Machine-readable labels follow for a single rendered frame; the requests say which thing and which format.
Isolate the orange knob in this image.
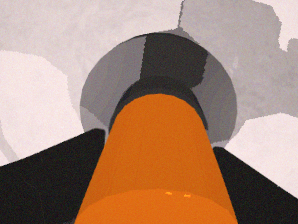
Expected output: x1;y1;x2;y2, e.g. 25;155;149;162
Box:
74;93;238;224

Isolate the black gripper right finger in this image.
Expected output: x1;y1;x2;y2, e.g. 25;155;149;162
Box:
213;147;298;224

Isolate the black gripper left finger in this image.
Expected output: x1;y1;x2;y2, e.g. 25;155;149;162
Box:
0;128;105;224

